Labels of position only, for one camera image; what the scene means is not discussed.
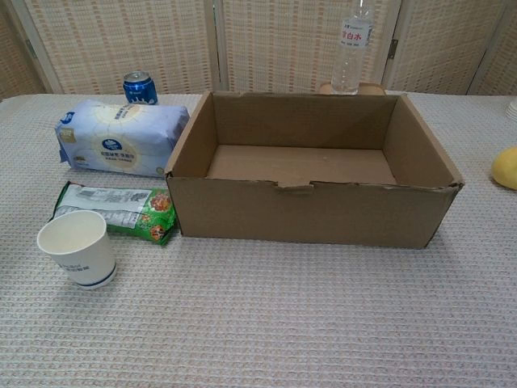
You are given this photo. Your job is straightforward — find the yellow lemon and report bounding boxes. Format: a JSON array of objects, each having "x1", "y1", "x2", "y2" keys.
[{"x1": 490, "y1": 146, "x2": 517, "y2": 190}]

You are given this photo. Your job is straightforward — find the blue soda can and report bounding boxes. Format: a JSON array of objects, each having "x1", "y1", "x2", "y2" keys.
[{"x1": 123, "y1": 71, "x2": 158, "y2": 106}]

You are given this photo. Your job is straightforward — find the woven folding screen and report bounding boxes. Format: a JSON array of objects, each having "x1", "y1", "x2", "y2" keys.
[{"x1": 0, "y1": 0, "x2": 517, "y2": 102}]

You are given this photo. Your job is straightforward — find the brown wooden coaster block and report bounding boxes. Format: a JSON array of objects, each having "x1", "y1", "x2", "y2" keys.
[{"x1": 318, "y1": 82, "x2": 387, "y2": 97}]

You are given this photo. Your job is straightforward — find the pale blue tissue pack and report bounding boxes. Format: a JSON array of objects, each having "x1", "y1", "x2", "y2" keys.
[{"x1": 54, "y1": 99, "x2": 191, "y2": 179}]

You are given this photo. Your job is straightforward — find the clear plastic water bottle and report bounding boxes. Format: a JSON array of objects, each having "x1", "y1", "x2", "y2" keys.
[{"x1": 330, "y1": 0, "x2": 373, "y2": 96}]

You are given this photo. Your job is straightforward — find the white paper cup blue stripe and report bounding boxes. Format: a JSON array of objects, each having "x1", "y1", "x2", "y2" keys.
[{"x1": 36, "y1": 209, "x2": 118, "y2": 291}]

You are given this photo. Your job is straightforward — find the woven pale tablecloth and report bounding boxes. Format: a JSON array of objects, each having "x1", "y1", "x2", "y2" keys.
[{"x1": 0, "y1": 93, "x2": 517, "y2": 388}]

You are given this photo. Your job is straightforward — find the green snack packet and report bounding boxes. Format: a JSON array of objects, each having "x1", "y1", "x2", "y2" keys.
[{"x1": 47, "y1": 180, "x2": 178, "y2": 247}]

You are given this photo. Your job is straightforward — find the open brown cardboard box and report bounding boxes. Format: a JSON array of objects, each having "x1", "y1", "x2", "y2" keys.
[{"x1": 164, "y1": 90, "x2": 464, "y2": 249}]

